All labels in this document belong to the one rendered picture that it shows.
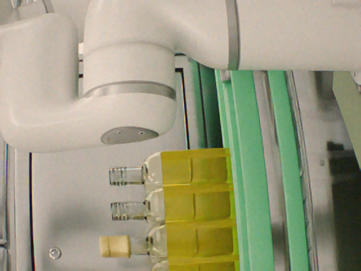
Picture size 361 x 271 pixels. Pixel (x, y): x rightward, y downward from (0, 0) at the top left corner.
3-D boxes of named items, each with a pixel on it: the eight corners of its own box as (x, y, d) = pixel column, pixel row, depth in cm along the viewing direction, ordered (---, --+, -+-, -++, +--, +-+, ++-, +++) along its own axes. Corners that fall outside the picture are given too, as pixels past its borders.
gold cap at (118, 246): (128, 230, 116) (98, 230, 116) (129, 245, 113) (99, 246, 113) (129, 247, 118) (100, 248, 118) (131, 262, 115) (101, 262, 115)
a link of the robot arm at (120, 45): (231, -34, 81) (82, -28, 81) (244, 77, 78) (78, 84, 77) (225, 0, 91) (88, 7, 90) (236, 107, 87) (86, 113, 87)
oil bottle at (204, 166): (278, 160, 126) (140, 167, 125) (283, 142, 121) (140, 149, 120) (282, 191, 124) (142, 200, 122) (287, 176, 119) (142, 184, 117)
